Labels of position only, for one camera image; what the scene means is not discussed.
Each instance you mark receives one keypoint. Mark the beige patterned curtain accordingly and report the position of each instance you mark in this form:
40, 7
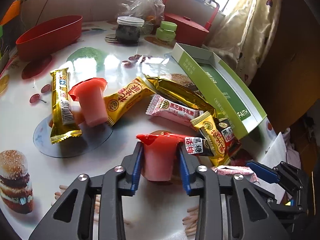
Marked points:
245, 35

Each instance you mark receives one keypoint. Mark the clear plastic bag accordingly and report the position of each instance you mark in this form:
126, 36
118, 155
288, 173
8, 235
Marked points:
149, 10

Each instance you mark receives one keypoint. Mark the large gold foil packet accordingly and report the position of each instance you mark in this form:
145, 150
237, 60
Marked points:
181, 94

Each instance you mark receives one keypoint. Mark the red jelly cup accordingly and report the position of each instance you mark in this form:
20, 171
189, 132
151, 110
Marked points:
159, 155

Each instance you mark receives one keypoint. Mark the black sugar plum candy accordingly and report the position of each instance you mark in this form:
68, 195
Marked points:
227, 143

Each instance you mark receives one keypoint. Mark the red oval plastic basin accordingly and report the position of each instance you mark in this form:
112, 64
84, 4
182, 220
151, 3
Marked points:
49, 37

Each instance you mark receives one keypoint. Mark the green white cardboard box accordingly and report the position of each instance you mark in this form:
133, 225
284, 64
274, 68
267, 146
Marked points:
221, 87

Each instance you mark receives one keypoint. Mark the pink jelly cup lying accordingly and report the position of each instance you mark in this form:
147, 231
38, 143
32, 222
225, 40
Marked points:
89, 94

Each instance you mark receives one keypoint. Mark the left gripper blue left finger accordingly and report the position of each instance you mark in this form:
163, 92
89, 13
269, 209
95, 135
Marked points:
133, 165

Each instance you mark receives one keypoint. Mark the yellow peanut crisp packet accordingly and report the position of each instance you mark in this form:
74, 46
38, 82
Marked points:
119, 103
206, 124

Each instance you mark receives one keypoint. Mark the green cream jar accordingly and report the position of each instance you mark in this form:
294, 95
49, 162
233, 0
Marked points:
166, 32

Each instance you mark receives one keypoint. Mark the dark jar white lid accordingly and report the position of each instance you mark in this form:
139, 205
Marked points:
128, 30

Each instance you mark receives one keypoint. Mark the red white candy wrapper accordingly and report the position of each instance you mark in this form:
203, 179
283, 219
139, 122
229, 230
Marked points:
232, 170

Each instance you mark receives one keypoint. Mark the long gold wafer bar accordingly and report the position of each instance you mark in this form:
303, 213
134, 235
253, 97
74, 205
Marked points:
64, 125

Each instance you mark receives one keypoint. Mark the orange box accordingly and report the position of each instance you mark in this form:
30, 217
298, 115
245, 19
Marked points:
12, 12

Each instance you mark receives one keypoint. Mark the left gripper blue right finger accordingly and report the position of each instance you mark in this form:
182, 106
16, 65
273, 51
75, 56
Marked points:
188, 172

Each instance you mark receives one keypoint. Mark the red lidded basket with handle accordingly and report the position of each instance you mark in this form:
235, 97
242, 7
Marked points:
189, 32

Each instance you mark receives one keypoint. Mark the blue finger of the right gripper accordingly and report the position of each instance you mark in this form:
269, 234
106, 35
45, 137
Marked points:
263, 172

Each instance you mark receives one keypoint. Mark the pink sesame nougat candy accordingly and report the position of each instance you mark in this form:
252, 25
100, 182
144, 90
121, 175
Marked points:
159, 106

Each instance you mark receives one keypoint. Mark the white foam sheet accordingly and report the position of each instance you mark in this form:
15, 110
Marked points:
275, 154

